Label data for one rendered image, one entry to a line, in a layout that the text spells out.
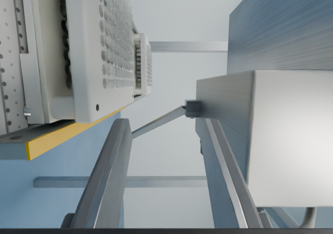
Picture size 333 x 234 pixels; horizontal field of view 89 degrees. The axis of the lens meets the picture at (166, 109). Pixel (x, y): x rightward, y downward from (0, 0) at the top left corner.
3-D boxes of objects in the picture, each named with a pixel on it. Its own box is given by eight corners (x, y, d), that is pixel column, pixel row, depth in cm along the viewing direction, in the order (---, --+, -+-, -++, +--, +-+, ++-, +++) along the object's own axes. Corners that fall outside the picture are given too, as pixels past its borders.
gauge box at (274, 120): (243, 210, 13) (502, 209, 13) (252, 69, 11) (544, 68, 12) (194, 132, 35) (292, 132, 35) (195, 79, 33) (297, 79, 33)
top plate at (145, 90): (141, 95, 69) (146, 95, 69) (139, 31, 66) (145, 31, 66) (147, 93, 93) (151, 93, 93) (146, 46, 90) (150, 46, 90)
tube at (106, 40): (53, 37, 22) (112, 36, 22) (54, 47, 22) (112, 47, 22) (46, 34, 21) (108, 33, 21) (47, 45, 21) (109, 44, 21)
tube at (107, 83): (57, 78, 23) (113, 79, 23) (58, 88, 23) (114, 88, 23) (50, 78, 21) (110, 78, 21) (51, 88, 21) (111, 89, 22)
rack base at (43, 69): (100, -5, 39) (111, -5, 39) (106, 101, 43) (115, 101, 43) (-6, -150, 15) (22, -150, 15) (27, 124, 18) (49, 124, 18)
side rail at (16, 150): (-11, 160, 14) (27, 160, 14) (-14, 141, 14) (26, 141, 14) (148, 92, 145) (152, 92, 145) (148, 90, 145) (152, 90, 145)
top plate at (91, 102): (122, -5, 39) (131, -5, 39) (126, 101, 43) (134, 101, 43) (52, -150, 15) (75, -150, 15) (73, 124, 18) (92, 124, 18)
